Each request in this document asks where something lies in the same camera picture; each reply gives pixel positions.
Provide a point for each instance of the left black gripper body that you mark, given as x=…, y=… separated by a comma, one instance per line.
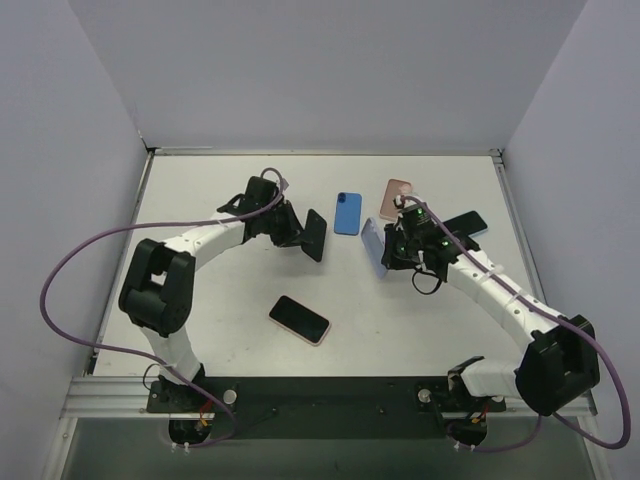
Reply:
x=293, y=231

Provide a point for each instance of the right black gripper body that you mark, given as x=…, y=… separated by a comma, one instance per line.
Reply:
x=391, y=248

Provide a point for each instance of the black phone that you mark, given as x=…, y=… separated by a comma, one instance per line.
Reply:
x=318, y=227

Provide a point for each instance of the pink phone case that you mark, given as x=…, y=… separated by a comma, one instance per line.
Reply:
x=394, y=188

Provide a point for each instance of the lavender phone case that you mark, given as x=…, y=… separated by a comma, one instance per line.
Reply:
x=373, y=242

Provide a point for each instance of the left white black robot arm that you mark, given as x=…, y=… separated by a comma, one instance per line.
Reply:
x=157, y=293

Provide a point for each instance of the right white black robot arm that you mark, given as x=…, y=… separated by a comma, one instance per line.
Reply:
x=558, y=362

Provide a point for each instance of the phone in blue case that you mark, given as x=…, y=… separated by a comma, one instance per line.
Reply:
x=468, y=224

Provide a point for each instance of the phone in pink case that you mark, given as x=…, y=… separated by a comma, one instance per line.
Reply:
x=299, y=320

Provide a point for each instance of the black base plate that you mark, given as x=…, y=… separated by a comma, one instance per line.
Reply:
x=327, y=408

